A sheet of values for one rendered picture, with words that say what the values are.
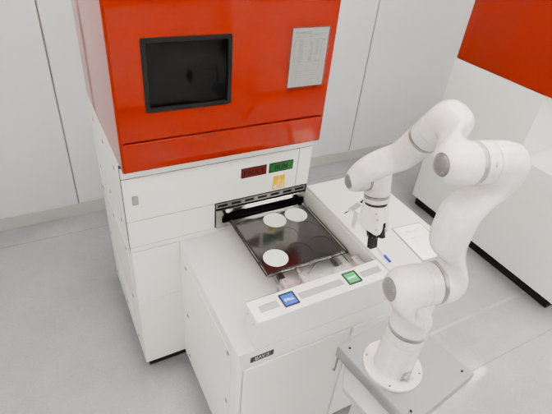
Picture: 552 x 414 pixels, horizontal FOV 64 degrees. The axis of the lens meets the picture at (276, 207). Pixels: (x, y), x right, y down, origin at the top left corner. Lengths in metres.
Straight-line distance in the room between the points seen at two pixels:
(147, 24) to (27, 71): 1.70
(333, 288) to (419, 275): 0.44
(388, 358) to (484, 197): 0.59
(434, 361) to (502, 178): 0.75
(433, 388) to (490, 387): 1.28
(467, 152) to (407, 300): 0.42
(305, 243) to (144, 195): 0.67
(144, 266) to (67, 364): 0.86
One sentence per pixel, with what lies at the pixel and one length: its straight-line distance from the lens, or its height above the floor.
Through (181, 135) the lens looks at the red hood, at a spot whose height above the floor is 1.34.
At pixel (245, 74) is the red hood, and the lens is 1.61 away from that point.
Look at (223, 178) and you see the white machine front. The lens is 1.83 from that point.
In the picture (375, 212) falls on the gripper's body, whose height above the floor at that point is 1.25.
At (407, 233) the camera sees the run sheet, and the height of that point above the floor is 0.97.
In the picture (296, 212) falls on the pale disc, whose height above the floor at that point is 0.90.
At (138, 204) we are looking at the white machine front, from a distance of 1.76.
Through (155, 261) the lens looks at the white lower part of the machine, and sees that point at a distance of 1.98.
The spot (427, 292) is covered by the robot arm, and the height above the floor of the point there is 1.26.
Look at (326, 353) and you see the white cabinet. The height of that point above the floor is 0.62.
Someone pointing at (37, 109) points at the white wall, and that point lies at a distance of 3.16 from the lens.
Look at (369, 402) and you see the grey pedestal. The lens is 1.52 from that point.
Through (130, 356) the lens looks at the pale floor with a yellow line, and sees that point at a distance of 2.60.
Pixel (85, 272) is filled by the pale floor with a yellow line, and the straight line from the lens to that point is 3.09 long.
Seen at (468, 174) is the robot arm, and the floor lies 1.62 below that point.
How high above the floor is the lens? 2.08
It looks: 36 degrees down
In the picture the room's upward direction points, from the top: 6 degrees clockwise
